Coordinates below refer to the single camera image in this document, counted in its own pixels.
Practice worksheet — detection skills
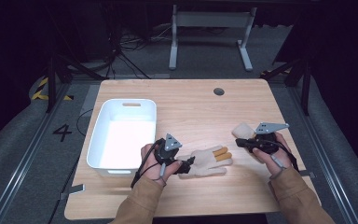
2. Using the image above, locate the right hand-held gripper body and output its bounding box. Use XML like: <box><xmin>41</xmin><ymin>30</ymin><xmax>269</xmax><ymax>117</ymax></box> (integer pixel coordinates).
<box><xmin>253</xmin><ymin>121</ymin><xmax>290</xmax><ymax>155</ymax></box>

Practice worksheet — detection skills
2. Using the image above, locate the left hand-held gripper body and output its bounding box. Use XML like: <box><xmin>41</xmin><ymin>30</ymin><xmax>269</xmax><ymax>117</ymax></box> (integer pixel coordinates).
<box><xmin>154</xmin><ymin>133</ymin><xmax>184</xmax><ymax>166</ymax></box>

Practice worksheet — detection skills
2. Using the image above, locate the white plastic bin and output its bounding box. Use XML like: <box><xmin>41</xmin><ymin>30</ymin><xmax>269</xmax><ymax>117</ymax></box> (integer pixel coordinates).
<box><xmin>86</xmin><ymin>98</ymin><xmax>158</xmax><ymax>178</ymax></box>

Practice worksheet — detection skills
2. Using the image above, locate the person's left hand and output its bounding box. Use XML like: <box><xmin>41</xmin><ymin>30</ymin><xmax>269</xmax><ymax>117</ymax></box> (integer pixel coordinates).
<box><xmin>140</xmin><ymin>143</ymin><xmax>183</xmax><ymax>188</ymax></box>

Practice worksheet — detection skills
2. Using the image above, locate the person's right hand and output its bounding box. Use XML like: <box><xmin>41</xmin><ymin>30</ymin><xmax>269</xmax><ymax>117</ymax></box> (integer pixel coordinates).
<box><xmin>252</xmin><ymin>132</ymin><xmax>295</xmax><ymax>180</ymax></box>

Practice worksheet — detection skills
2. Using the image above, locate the grey tape piece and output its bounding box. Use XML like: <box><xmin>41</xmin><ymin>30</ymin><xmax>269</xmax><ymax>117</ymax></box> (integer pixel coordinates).
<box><xmin>59</xmin><ymin>183</ymin><xmax>86</xmax><ymax>201</ymax></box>
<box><xmin>297</xmin><ymin>170</ymin><xmax>317</xmax><ymax>179</ymax></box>

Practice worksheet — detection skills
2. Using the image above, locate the black metal stand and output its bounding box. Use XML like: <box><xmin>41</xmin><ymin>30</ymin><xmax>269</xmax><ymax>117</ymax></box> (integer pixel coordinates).
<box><xmin>260</xmin><ymin>55</ymin><xmax>312</xmax><ymax>117</ymax></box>
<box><xmin>45</xmin><ymin>52</ymin><xmax>107</xmax><ymax>114</ymax></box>

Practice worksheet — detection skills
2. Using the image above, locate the grey left wrist strap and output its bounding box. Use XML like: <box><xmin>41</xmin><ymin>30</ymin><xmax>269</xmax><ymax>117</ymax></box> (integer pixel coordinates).
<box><xmin>155</xmin><ymin>162</ymin><xmax>168</xmax><ymax>188</ymax></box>

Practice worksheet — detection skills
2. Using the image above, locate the grey wrist strap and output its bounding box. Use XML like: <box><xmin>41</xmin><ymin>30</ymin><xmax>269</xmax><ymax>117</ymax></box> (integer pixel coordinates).
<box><xmin>155</xmin><ymin>162</ymin><xmax>168</xmax><ymax>188</ymax></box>
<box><xmin>268</xmin><ymin>154</ymin><xmax>288</xmax><ymax>180</ymax></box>

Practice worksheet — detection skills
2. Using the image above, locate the grey right wrist strap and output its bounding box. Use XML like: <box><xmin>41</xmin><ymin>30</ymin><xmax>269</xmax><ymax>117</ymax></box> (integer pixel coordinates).
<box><xmin>268</xmin><ymin>154</ymin><xmax>288</xmax><ymax>180</ymax></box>

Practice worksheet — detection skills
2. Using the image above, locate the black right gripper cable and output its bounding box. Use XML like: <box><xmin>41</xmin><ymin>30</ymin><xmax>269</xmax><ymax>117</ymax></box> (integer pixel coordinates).
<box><xmin>268</xmin><ymin>139</ymin><xmax>300</xmax><ymax>173</ymax></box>

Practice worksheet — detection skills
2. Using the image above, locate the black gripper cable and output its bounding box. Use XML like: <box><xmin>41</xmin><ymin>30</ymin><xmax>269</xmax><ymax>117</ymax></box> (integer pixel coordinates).
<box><xmin>268</xmin><ymin>139</ymin><xmax>300</xmax><ymax>173</ymax></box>
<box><xmin>130</xmin><ymin>138</ymin><xmax>166</xmax><ymax>189</ymax></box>

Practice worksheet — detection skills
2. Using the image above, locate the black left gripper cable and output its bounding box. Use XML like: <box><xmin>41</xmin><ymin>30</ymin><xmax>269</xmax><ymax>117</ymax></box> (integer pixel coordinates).
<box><xmin>130</xmin><ymin>138</ymin><xmax>166</xmax><ymax>189</ymax></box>

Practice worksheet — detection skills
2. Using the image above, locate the thin black floor cable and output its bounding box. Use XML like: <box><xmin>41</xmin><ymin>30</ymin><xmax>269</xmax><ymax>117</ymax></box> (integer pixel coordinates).
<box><xmin>76</xmin><ymin>108</ymin><xmax>94</xmax><ymax>137</ymax></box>

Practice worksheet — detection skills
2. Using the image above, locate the bundle of black floor cables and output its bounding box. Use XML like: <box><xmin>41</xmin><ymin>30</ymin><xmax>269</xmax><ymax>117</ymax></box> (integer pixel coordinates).
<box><xmin>105</xmin><ymin>22</ymin><xmax>173</xmax><ymax>80</ymax></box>

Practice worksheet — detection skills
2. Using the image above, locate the grey metal desk frame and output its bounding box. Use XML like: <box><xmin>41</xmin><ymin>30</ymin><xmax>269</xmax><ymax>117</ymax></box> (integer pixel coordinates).
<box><xmin>168</xmin><ymin>4</ymin><xmax>258</xmax><ymax>72</ymax></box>

